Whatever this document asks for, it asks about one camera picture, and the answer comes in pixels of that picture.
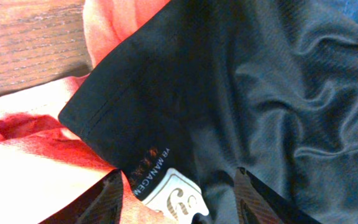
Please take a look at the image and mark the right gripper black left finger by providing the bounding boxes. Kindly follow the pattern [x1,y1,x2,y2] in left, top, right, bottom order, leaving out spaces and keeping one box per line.
[40,170,124,224]

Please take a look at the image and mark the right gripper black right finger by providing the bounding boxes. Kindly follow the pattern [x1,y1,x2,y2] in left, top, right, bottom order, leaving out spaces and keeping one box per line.
[234,167,320,224]

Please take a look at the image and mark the black printed jersey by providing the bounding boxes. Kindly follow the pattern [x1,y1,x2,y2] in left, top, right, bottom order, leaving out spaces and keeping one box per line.
[58,0,358,223]

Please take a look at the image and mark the red orange shirt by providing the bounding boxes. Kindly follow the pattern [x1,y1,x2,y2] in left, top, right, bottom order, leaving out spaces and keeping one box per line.
[0,0,166,223]

